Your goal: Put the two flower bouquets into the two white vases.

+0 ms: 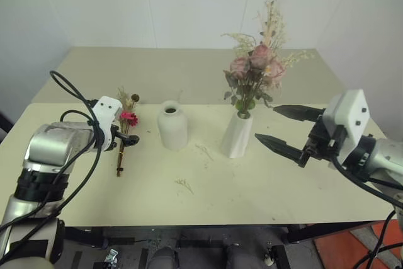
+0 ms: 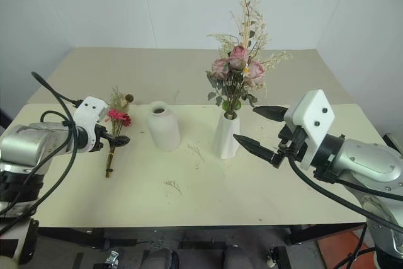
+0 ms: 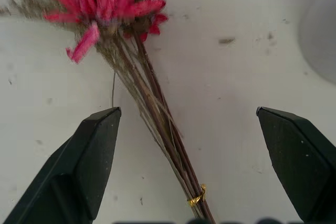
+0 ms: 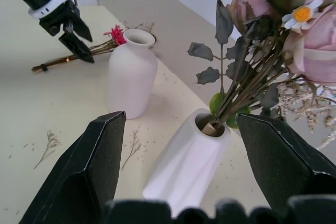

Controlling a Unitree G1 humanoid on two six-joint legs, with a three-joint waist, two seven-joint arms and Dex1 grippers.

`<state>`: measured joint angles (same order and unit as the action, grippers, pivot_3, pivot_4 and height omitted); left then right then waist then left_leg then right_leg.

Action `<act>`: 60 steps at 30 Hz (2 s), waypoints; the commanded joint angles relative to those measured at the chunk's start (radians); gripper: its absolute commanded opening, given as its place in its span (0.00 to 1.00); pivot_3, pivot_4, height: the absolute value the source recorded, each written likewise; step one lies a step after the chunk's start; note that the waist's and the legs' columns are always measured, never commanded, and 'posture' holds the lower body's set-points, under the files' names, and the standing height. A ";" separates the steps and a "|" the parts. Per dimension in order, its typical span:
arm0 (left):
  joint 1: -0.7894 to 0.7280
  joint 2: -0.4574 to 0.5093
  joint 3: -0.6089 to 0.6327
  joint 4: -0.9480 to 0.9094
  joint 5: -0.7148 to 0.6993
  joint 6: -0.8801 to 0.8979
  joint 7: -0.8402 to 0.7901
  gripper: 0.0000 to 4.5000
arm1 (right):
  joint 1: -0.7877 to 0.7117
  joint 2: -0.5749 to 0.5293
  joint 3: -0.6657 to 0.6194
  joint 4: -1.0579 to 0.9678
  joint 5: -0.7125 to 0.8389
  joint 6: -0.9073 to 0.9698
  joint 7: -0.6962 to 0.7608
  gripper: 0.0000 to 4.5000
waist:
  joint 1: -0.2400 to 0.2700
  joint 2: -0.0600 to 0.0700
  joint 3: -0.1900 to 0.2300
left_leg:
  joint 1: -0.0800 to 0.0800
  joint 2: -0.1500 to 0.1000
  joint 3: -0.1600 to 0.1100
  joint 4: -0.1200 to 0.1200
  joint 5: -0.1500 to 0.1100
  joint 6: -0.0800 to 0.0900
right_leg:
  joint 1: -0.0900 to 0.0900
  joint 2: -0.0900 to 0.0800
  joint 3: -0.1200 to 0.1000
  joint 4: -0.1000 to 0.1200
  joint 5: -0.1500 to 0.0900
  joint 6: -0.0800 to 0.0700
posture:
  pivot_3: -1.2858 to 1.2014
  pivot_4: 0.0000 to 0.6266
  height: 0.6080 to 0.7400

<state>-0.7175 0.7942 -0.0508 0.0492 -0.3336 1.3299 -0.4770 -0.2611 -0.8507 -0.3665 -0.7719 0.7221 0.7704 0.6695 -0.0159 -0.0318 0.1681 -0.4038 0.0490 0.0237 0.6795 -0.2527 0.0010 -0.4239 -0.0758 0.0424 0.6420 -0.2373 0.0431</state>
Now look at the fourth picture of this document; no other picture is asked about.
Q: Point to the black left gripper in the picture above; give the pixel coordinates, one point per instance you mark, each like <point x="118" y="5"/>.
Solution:
<point x="56" y="22"/>

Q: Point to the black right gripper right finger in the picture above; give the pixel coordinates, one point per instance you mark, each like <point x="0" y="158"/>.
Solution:
<point x="278" y="161"/>

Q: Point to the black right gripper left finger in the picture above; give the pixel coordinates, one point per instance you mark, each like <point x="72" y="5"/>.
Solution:
<point x="78" y="171"/>

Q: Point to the pink rose flower bouquet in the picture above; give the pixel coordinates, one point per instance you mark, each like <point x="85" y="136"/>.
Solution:
<point x="320" y="51"/>

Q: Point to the red dried flower bouquet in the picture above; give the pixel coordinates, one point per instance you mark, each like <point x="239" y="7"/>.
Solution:
<point x="116" y="35"/>

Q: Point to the loose dried flower twig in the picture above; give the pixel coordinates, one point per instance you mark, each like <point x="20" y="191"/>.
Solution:
<point x="134" y="143"/>
<point x="52" y="140"/>

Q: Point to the green round object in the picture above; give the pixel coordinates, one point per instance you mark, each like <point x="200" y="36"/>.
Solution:
<point x="233" y="122"/>
<point x="215" y="103"/>

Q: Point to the round white ceramic vase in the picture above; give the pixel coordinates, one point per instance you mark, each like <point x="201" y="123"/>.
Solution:
<point x="131" y="77"/>

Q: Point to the faceted white ceramic vase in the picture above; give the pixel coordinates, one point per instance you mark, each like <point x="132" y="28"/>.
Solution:
<point x="189" y="161"/>

